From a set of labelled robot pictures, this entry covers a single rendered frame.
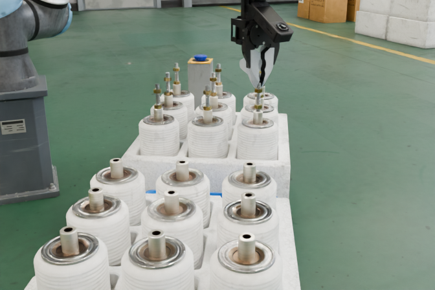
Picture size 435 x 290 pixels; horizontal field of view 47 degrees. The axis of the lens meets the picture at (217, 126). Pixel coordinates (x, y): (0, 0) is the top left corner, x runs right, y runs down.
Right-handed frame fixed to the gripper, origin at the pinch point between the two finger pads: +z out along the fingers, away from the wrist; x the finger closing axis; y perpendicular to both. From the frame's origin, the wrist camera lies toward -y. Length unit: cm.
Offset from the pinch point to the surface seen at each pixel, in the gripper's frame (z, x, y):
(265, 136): 11.5, 1.2, -4.0
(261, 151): 15.3, 1.8, -3.6
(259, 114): 7.6, 0.2, -0.4
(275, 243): 13.8, 23.6, -37.8
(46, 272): 11, 56, -32
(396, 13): 14, -241, 166
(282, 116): 17.1, -21.9, 19.0
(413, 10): 10, -238, 150
